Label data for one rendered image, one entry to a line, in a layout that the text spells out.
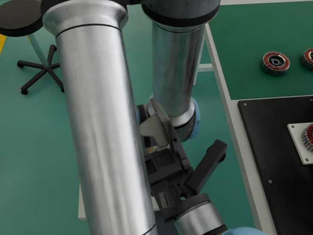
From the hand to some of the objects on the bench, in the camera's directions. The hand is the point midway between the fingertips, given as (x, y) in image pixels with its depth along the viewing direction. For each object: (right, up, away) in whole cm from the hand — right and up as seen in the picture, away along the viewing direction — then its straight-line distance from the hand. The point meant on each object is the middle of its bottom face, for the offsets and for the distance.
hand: (156, 117), depth 53 cm
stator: (+55, -8, +32) cm, 64 cm away
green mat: (+74, +36, +63) cm, 104 cm away
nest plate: (+55, -9, +33) cm, 65 cm away
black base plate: (+58, -20, +28) cm, 67 cm away
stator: (+51, +22, +54) cm, 78 cm away
